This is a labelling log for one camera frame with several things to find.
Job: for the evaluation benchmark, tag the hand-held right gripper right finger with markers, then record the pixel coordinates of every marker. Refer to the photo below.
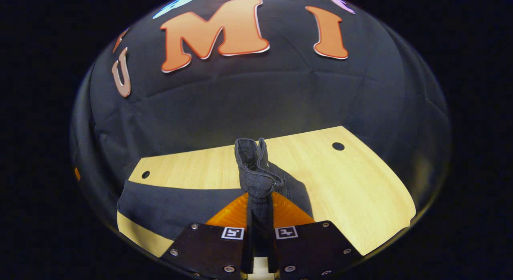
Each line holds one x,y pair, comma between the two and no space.
312,248

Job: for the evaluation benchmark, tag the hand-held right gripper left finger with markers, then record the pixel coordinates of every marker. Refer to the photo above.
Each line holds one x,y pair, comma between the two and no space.
208,248

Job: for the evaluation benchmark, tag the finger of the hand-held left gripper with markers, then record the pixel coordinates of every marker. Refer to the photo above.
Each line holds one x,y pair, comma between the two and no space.
77,174

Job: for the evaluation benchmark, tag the dark jeans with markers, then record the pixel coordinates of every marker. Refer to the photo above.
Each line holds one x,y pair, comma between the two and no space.
180,207

